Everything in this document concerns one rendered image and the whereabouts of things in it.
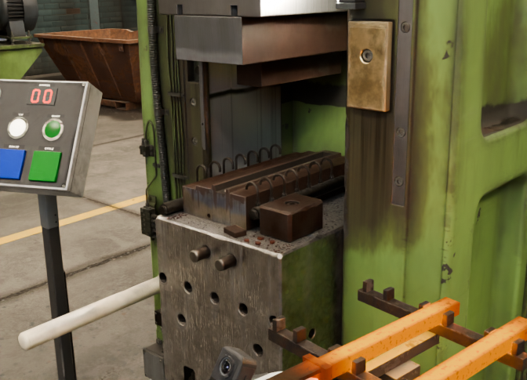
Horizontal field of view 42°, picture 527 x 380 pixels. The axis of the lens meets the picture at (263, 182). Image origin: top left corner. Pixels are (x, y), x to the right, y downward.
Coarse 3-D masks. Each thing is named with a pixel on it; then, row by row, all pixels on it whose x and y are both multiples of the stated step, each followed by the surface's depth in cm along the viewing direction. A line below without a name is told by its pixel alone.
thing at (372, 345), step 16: (432, 304) 111; (448, 304) 111; (400, 320) 106; (416, 320) 106; (432, 320) 108; (368, 336) 102; (384, 336) 101; (400, 336) 103; (336, 352) 97; (352, 352) 97; (368, 352) 99; (384, 352) 101; (304, 368) 93; (320, 368) 93; (336, 368) 95
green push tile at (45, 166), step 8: (40, 152) 168; (48, 152) 168; (56, 152) 167; (32, 160) 168; (40, 160) 168; (48, 160) 167; (56, 160) 167; (32, 168) 168; (40, 168) 167; (48, 168) 167; (56, 168) 166; (32, 176) 167; (40, 176) 167; (48, 176) 166; (56, 176) 166
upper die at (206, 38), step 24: (192, 24) 146; (216, 24) 141; (240, 24) 137; (264, 24) 142; (288, 24) 147; (312, 24) 154; (336, 24) 161; (192, 48) 147; (216, 48) 143; (240, 48) 138; (264, 48) 143; (288, 48) 149; (312, 48) 155; (336, 48) 162
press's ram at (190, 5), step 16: (160, 0) 151; (176, 0) 147; (192, 0) 144; (208, 0) 141; (224, 0) 138; (240, 0) 136; (256, 0) 133; (272, 0) 135; (288, 0) 138; (304, 0) 142; (320, 0) 146; (336, 0) 151; (256, 16) 134
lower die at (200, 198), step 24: (240, 168) 174; (264, 168) 166; (288, 168) 165; (312, 168) 168; (336, 168) 171; (192, 192) 158; (216, 192) 152; (240, 192) 150; (264, 192) 151; (288, 192) 158; (336, 192) 173; (216, 216) 154; (240, 216) 149
